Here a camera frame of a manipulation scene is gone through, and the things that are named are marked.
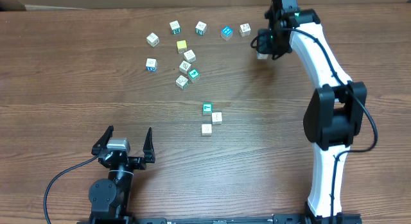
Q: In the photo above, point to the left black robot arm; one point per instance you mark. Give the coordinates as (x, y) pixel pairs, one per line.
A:
(109, 196)

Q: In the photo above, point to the blue top wooden block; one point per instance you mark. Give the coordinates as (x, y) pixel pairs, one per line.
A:
(226, 33)

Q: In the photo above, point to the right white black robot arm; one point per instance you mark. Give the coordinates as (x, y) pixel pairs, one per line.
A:
(334, 115)

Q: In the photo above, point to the green 7 wooden block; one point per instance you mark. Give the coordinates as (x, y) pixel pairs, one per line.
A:
(207, 108)

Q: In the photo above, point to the wooden block top right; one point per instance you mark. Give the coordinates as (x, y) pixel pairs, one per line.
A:
(245, 30)

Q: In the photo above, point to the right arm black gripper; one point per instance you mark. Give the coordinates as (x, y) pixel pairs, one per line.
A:
(264, 43)

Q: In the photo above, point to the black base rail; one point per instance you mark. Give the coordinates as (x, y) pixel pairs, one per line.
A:
(274, 219)

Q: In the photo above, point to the wooden block teal Q side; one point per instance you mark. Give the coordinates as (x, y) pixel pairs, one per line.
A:
(201, 28)

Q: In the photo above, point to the green 4 wooden block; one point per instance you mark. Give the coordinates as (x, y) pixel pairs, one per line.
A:
(193, 75)

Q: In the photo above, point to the wooden block red K side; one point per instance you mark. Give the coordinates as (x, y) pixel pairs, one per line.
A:
(185, 67)

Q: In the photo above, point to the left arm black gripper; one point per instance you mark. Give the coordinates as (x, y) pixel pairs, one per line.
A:
(122, 159)

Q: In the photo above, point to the wooden elephant block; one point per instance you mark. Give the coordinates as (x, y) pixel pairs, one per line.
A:
(182, 82)

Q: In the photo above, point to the wooden block top left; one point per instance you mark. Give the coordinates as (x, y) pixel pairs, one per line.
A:
(152, 39)

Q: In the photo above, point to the wooden block blue T side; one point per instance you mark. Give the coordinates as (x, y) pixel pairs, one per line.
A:
(216, 118)

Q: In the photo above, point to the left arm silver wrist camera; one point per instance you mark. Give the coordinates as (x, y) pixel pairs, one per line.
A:
(121, 144)

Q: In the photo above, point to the plain wooden block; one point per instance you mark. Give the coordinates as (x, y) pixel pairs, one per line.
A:
(206, 129)
(189, 56)

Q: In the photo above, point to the yellow top wooden block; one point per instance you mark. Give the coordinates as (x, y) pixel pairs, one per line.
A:
(181, 46)

